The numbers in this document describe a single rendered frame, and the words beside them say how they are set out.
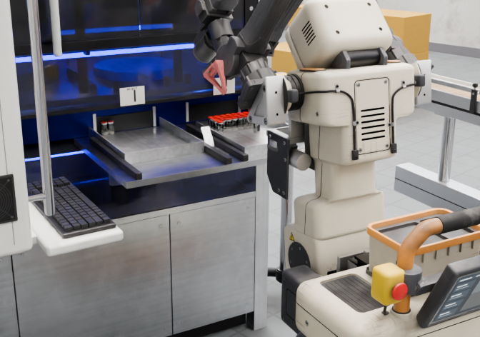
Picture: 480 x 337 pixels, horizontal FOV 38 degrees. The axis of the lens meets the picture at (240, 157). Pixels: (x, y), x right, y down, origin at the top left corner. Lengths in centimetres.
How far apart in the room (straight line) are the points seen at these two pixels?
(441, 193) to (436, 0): 684
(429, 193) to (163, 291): 119
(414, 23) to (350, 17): 469
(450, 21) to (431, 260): 818
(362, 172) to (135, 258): 104
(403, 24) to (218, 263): 394
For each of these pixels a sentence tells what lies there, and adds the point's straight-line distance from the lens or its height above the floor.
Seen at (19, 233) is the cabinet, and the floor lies 86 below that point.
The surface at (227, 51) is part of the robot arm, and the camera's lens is 169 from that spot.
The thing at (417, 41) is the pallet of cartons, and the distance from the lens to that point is 646.
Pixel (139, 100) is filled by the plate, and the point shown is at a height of 100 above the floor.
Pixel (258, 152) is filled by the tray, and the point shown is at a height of 89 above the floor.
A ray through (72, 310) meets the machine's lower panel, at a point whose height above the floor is 30.
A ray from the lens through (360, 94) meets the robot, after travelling 164.
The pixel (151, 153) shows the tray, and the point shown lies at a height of 90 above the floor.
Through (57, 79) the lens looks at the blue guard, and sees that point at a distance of 224.
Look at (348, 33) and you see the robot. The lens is 166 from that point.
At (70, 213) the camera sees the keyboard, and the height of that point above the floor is 83.
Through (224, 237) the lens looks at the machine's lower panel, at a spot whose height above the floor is 44.
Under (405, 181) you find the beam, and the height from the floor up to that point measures 49.
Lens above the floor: 154
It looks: 18 degrees down
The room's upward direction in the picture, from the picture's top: straight up
